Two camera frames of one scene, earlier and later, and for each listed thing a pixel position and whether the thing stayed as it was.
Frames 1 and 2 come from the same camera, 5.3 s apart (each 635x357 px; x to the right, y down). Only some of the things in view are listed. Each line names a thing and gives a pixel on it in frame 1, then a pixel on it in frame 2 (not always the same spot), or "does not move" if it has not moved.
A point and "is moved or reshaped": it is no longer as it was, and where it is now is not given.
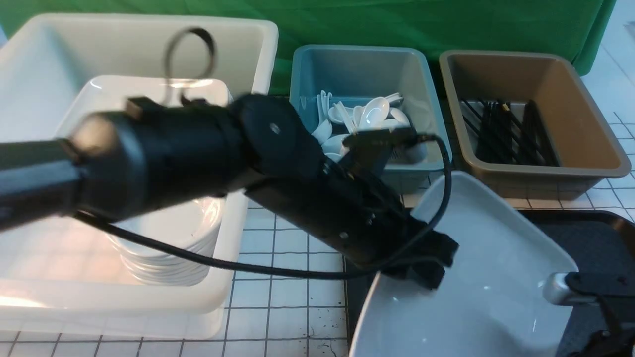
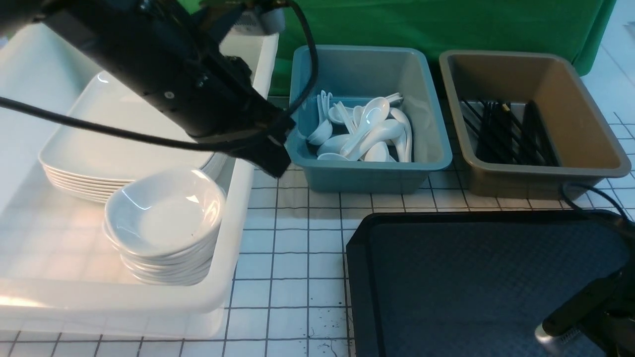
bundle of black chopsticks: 503,137 does not move
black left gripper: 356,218 -> 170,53
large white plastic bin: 64,275 does not move
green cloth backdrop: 572,28 does not move
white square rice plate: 491,301 is moved or reshaped
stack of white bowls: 196,224 does not move
